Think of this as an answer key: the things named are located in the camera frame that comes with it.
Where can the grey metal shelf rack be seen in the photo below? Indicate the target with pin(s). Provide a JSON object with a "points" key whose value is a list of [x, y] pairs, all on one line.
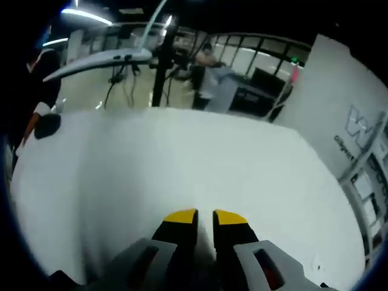
{"points": [[356, 197]]}

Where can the dark grey-framed cabinet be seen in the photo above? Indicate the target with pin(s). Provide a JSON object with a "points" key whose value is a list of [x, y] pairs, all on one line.
{"points": [[254, 94]]}

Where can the small black object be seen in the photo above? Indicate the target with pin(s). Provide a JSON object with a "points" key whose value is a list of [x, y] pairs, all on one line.
{"points": [[48, 127]]}

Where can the black upright pole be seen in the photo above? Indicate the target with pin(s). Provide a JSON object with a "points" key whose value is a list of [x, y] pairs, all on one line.
{"points": [[160, 75]]}

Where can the white background table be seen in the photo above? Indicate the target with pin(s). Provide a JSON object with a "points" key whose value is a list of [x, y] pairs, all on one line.
{"points": [[100, 62]]}

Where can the person in black shirt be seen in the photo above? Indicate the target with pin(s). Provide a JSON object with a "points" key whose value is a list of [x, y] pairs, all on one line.
{"points": [[30, 91]]}

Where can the pale curved tube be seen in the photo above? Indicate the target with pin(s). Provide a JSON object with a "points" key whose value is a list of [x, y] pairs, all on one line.
{"points": [[150, 27]]}

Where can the ceiling light strip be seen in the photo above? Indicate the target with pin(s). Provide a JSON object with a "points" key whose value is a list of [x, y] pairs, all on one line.
{"points": [[85, 15], [54, 42]]}

